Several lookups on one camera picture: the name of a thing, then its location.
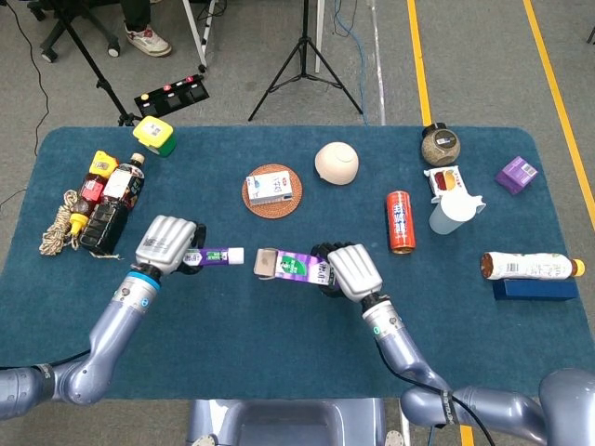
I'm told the blue-grey robot torso base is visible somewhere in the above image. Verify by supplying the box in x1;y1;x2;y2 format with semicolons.
185;398;413;446

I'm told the yellow labelled container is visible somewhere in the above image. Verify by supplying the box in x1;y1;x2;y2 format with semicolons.
87;150;120;180

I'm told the white plastic cup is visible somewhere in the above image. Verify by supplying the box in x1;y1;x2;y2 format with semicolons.
428;192;485;236

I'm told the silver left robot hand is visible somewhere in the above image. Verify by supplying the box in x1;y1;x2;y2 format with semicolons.
133;214;208;280

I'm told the black office chair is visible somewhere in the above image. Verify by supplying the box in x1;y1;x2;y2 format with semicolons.
26;0;122;64

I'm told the orange drink can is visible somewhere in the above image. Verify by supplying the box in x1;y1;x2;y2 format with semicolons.
385;190;417;256

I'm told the small purple box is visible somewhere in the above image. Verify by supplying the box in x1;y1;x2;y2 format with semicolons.
494;155;539;196

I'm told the white upright pole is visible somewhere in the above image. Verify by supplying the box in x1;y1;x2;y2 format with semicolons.
314;0;326;74

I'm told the green container yellow lid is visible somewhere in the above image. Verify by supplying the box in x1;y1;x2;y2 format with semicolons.
132;115;178;158

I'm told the black floor cable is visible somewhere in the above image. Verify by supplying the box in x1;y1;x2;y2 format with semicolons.
0;0;52;208

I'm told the red white snack packet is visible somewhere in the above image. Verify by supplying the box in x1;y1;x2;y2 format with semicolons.
423;164;469;204

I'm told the beige twine rope coil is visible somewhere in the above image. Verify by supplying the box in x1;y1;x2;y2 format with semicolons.
38;189;123;260

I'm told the blue felt table mat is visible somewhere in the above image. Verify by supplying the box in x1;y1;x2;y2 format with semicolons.
0;125;595;401

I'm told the round glass jar black lid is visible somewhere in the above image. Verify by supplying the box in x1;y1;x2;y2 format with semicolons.
420;122;462;168

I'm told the white label bottle yellow cap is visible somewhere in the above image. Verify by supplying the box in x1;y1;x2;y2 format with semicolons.
480;251;587;282

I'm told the black foot pedal board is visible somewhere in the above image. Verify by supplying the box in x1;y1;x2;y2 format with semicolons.
133;73;210;119

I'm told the blue floor cable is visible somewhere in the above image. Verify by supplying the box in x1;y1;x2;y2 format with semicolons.
332;0;369;125

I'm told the purple white tube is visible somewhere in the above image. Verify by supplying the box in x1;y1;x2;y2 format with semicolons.
183;246;245;268

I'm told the cream upturned bowl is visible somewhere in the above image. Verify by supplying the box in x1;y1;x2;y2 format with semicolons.
314;141;361;187

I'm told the white metal frame leg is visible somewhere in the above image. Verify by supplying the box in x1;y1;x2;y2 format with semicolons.
180;0;218;74

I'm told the blue rectangular block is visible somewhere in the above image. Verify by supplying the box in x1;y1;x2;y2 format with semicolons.
492;277;580;302

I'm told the red label tea bottle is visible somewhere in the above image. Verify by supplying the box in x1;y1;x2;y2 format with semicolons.
68;171;109;238

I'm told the black slanted tripod stand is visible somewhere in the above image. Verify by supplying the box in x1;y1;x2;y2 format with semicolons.
55;0;143;127

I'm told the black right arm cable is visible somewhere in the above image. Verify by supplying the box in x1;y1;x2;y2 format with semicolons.
376;338;498;446

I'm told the seated person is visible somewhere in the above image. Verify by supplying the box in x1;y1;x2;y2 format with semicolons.
121;0;174;59

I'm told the white blue milk carton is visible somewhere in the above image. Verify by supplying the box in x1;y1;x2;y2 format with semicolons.
245;169;295;207

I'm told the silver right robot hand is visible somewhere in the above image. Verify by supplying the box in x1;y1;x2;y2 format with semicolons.
310;240;386;305

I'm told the round woven rattan coaster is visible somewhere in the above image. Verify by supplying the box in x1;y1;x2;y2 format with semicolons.
241;163;304;220

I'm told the purple white carton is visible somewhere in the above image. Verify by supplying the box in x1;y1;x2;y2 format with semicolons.
253;248;337;287

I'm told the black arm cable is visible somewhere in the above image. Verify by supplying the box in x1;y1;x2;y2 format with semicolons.
0;348;92;373
376;338;498;446

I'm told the black velcro cable strap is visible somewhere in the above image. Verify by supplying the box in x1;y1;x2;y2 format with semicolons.
439;389;461;426

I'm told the large dark coffee bottle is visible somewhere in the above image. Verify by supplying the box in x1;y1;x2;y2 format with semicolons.
78;151;148;256

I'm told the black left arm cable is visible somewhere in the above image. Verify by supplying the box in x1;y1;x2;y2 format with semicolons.
0;348;92;373

